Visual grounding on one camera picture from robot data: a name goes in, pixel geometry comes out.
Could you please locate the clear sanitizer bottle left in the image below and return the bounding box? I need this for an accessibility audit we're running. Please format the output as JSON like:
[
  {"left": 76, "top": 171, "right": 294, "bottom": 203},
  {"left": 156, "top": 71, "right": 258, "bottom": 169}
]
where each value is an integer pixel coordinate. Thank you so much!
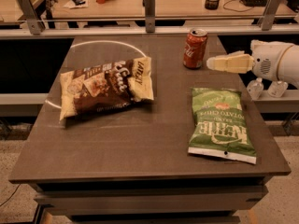
[{"left": 247, "top": 77, "right": 263, "bottom": 100}]

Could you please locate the black cable on desk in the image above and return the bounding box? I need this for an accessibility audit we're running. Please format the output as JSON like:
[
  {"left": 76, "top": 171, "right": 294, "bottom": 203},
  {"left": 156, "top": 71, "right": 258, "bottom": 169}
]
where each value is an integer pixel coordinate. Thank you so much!
[{"left": 222, "top": 0, "right": 255, "bottom": 13}]

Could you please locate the clear sanitizer bottle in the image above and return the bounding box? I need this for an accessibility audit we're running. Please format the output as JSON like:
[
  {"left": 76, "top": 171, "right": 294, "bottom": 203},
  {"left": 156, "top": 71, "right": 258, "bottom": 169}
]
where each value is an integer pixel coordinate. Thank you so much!
[
  {"left": 247, "top": 77, "right": 263, "bottom": 100},
  {"left": 267, "top": 81, "right": 288, "bottom": 98}
]

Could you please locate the red coke can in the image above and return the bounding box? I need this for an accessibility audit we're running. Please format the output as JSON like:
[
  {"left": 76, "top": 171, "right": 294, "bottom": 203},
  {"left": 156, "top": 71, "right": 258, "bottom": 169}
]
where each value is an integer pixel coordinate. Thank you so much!
[{"left": 183, "top": 28, "right": 207, "bottom": 69}]

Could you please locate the black mesh cup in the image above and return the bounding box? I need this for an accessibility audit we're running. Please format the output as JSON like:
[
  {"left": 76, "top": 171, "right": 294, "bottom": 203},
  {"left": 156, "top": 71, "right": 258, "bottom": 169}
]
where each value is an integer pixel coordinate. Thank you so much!
[{"left": 205, "top": 0, "right": 220, "bottom": 10}]

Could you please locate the left metal bracket post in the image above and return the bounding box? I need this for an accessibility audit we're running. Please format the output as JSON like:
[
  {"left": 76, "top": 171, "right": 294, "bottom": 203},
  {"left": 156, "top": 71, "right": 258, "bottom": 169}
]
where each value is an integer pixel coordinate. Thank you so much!
[{"left": 17, "top": 0, "right": 45, "bottom": 35}]

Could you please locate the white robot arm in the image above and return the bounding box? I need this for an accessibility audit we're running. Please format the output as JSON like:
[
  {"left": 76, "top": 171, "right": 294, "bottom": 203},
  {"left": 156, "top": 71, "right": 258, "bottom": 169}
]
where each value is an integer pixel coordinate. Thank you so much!
[{"left": 206, "top": 40, "right": 299, "bottom": 88}]

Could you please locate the black floor cable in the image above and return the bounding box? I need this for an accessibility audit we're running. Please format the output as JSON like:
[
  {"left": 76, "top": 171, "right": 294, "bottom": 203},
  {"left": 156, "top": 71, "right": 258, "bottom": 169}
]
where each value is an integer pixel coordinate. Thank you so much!
[{"left": 0, "top": 184, "right": 21, "bottom": 208}]

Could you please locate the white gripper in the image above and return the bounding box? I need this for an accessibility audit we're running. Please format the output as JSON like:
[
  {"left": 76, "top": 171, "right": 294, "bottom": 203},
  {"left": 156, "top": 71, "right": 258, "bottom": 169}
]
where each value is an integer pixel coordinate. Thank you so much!
[{"left": 206, "top": 40, "right": 293, "bottom": 81}]

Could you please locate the green kettle chip bag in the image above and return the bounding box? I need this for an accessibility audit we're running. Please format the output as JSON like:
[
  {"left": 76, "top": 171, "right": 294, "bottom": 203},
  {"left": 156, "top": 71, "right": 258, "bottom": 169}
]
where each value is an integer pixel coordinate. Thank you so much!
[{"left": 188, "top": 88, "right": 257, "bottom": 164}]

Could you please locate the middle metal bracket post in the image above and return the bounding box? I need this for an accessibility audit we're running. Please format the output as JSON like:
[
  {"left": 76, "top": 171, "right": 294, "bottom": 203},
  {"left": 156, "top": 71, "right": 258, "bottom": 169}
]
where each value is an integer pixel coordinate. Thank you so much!
[{"left": 143, "top": 0, "right": 155, "bottom": 33}]

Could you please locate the right metal bracket post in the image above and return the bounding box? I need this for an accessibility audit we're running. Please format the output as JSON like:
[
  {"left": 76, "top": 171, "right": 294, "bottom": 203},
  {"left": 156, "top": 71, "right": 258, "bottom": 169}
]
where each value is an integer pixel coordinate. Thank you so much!
[{"left": 258, "top": 0, "right": 281, "bottom": 31}]

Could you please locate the brown chip bag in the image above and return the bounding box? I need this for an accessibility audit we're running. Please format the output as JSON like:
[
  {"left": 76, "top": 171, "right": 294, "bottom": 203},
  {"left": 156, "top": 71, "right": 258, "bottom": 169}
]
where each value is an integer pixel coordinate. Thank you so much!
[{"left": 60, "top": 57, "right": 154, "bottom": 119}]

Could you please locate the metal bracket post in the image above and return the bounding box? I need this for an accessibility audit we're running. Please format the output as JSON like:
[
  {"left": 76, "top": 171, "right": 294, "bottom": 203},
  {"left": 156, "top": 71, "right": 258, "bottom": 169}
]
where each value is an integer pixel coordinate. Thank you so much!
[
  {"left": 143, "top": 0, "right": 155, "bottom": 33},
  {"left": 258, "top": 0, "right": 281, "bottom": 31},
  {"left": 17, "top": 0, "right": 45, "bottom": 35}
]

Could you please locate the clear sanitizer bottle right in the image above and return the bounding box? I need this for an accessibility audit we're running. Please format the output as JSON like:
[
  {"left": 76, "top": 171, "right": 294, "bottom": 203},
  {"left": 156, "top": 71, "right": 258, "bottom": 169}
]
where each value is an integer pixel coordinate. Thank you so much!
[{"left": 267, "top": 81, "right": 288, "bottom": 98}]

